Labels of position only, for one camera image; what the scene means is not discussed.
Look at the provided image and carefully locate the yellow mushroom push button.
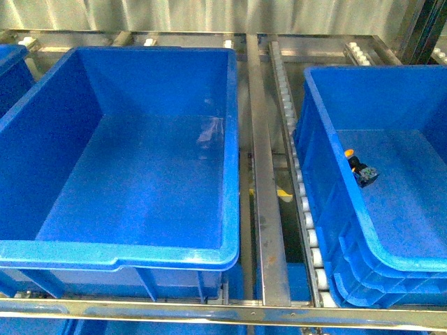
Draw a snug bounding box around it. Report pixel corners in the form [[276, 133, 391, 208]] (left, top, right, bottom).
[[344, 149, 379, 188]]

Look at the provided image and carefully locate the blue bin with buttons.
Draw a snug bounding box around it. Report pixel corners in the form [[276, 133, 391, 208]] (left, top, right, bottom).
[[0, 44, 35, 117]]

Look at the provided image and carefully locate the empty blue middle bin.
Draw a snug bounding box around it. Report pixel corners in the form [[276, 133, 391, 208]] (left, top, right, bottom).
[[1, 47, 240, 301]]

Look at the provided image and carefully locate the blue bin at far right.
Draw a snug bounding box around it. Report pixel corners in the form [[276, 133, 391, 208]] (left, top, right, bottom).
[[295, 65, 446, 308]]

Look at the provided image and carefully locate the metal roller rack frame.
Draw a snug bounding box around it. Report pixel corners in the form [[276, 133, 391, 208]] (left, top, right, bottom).
[[1, 32, 446, 334]]

